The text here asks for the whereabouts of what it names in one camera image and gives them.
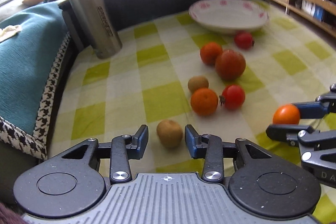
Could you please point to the cream cloth on sofa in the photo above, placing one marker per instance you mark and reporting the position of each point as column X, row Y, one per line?
column 9, row 31

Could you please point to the red cherry tomato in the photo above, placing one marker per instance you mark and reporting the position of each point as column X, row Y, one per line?
column 244, row 40
column 232, row 97

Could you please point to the teal sofa blanket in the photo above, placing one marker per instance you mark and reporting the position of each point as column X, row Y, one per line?
column 26, row 61

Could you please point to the stainless steel thermos bottle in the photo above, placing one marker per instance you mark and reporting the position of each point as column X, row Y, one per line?
column 95, row 23

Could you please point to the white floral bowl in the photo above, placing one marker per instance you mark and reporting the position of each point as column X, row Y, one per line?
column 229, row 16

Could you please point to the green checkered tablecloth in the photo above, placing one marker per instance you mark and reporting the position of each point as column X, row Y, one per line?
column 172, row 72

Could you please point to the brown kiwi fruit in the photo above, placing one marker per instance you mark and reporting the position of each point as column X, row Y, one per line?
column 196, row 83
column 170, row 133

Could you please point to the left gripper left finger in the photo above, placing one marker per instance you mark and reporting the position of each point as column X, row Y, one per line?
column 77, row 179

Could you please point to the large red apple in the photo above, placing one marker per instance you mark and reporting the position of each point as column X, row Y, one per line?
column 230, row 65

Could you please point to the orange tangerine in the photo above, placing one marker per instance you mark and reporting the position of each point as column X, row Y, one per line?
column 286, row 114
column 204, row 102
column 209, row 53

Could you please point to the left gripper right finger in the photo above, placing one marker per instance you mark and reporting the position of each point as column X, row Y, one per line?
column 256, row 180

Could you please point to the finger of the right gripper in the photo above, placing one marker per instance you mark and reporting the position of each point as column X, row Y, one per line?
column 316, row 148
column 324, row 104

